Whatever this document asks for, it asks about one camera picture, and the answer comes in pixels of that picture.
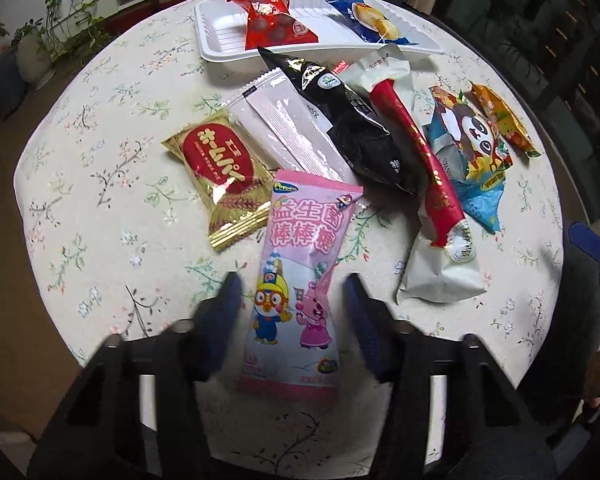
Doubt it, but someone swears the red chocolate snack bag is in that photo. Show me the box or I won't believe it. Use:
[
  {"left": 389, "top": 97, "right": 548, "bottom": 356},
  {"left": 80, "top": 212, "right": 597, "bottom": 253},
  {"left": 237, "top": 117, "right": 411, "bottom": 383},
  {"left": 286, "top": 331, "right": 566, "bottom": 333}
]
[{"left": 226, "top": 0, "right": 318, "bottom": 50}]

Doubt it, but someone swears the white red ice-cream style packet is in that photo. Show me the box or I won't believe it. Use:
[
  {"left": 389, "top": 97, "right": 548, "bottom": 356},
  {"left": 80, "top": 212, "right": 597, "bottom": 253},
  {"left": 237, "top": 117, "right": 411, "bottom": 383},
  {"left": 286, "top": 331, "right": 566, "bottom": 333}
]
[{"left": 340, "top": 44, "right": 484, "bottom": 304}]

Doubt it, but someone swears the glass sliding door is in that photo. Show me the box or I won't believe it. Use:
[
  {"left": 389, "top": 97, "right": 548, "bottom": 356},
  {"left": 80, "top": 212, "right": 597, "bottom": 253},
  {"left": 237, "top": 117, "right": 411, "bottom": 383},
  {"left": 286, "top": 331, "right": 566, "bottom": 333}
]
[{"left": 434, "top": 0, "right": 600, "bottom": 221}]

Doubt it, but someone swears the black cookie snack bag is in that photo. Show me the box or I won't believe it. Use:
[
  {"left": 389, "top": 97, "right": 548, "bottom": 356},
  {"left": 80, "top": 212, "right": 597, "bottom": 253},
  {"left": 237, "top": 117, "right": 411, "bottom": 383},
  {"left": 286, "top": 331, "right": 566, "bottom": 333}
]
[{"left": 258, "top": 47, "right": 417, "bottom": 195}]

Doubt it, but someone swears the gold red pie packet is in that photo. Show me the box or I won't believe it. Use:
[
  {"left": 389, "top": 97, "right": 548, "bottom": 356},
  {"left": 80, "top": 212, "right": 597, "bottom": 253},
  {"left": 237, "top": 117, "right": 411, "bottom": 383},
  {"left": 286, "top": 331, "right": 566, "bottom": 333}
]
[{"left": 162, "top": 108, "right": 274, "bottom": 252}]

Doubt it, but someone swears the white plastic tray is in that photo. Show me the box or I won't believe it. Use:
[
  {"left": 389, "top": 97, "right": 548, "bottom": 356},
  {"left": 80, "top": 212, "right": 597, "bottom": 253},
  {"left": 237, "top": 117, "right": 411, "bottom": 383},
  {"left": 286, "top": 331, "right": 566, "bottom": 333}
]
[{"left": 195, "top": 0, "right": 444, "bottom": 63}]

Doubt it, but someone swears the pink lollipop snack bag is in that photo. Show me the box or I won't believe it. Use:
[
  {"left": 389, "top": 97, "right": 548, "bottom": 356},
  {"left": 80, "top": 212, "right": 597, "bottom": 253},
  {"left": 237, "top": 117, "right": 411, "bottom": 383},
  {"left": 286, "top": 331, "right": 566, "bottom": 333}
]
[{"left": 237, "top": 169, "right": 363, "bottom": 400}]

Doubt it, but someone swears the panda snack bag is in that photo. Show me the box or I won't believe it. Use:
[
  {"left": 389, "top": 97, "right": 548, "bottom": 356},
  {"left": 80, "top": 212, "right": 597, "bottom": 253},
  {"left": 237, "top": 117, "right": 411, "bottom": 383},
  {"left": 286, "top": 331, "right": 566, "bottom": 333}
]
[{"left": 425, "top": 86, "right": 513, "bottom": 234}]

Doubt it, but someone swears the small plant beige pot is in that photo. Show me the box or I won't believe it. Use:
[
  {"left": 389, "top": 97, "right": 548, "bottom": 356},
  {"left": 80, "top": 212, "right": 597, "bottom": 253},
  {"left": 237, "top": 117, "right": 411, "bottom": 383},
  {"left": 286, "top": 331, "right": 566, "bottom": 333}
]
[{"left": 12, "top": 18, "right": 55, "bottom": 91}]

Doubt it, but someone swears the trailing vine plant left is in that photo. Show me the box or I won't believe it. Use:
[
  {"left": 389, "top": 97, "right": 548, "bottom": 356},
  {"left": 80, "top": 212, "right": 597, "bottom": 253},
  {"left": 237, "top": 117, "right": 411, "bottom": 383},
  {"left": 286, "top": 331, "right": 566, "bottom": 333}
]
[{"left": 41, "top": 0, "right": 112, "bottom": 63}]

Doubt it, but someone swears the orange snack packet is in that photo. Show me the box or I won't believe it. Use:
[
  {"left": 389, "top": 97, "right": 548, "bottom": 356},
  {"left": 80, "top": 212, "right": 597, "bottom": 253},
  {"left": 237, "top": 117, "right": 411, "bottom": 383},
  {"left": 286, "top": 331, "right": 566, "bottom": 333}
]
[{"left": 471, "top": 82, "right": 541, "bottom": 158}]

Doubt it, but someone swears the red storage box left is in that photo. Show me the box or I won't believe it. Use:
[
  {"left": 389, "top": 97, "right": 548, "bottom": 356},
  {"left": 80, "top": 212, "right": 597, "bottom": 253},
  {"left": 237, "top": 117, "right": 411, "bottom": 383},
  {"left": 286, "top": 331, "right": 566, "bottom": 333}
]
[{"left": 102, "top": 2, "right": 158, "bottom": 36}]

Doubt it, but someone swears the pale pink long packet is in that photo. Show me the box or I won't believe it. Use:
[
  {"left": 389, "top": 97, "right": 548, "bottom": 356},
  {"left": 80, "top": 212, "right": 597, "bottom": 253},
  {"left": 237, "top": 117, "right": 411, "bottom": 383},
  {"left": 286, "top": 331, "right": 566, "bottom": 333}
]
[{"left": 225, "top": 68, "right": 358, "bottom": 185}]

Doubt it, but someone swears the blue Tipo bread packet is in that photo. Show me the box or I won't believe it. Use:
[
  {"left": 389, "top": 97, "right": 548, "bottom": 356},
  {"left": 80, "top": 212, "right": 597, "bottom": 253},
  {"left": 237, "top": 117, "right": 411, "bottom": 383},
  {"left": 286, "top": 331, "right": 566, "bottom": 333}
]
[{"left": 326, "top": 0, "right": 412, "bottom": 46}]

